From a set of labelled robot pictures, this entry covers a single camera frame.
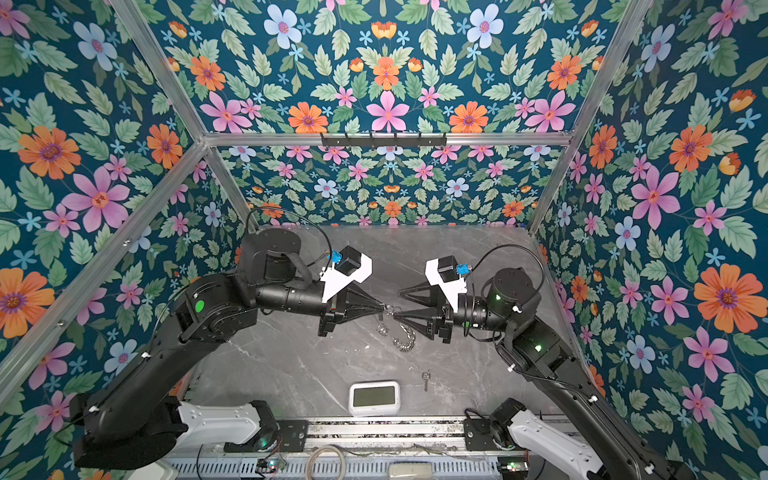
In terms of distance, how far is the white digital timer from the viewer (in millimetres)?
765

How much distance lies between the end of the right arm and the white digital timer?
37 centimetres

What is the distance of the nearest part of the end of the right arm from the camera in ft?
1.54

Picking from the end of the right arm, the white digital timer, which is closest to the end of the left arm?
the end of the right arm

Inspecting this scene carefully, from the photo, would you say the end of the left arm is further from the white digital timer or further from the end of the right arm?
the white digital timer
